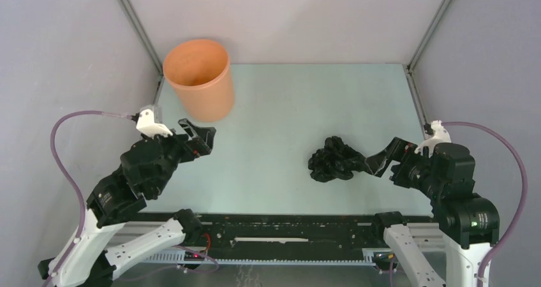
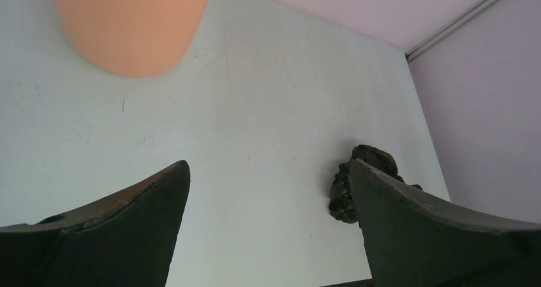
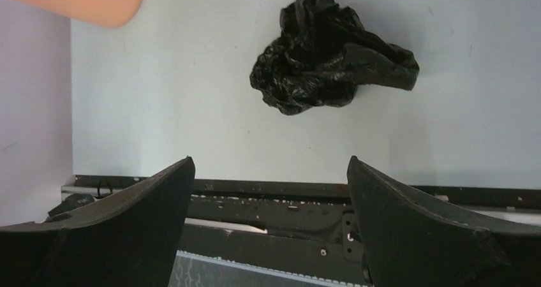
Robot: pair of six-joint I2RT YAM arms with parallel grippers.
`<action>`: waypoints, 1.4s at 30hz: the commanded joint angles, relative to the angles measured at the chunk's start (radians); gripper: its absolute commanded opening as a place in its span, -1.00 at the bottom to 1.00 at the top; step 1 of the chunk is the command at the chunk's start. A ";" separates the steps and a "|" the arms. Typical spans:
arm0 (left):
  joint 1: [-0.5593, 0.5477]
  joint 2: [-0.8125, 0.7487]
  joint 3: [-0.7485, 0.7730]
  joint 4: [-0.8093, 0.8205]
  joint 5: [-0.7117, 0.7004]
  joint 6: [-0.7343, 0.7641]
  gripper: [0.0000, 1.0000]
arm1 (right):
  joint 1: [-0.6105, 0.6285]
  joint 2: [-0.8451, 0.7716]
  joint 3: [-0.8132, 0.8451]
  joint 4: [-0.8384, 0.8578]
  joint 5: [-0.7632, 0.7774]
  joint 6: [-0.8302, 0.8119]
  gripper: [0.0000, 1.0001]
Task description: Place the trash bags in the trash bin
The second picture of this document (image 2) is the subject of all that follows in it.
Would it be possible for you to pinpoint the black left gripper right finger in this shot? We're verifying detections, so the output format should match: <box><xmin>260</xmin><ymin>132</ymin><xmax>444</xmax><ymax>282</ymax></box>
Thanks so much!
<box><xmin>350</xmin><ymin>159</ymin><xmax>540</xmax><ymax>286</ymax></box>

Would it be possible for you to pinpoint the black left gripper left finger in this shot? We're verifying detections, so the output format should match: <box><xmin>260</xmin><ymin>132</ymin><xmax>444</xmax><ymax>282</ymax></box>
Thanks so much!
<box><xmin>1</xmin><ymin>161</ymin><xmax>190</xmax><ymax>286</ymax></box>

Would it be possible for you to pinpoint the black plastic trash bag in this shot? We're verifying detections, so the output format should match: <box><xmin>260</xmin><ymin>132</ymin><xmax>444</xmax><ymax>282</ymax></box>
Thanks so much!
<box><xmin>328</xmin><ymin>145</ymin><xmax>406</xmax><ymax>224</ymax></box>

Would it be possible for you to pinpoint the orange plastic trash bin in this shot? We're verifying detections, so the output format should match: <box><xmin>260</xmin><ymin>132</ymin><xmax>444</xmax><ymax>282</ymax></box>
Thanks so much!
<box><xmin>53</xmin><ymin>0</ymin><xmax>209</xmax><ymax>77</ymax></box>

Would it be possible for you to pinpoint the aluminium corner frame right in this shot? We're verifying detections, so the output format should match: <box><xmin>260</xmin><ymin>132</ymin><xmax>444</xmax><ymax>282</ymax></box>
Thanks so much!
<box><xmin>405</xmin><ymin>0</ymin><xmax>501</xmax><ymax>64</ymax></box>

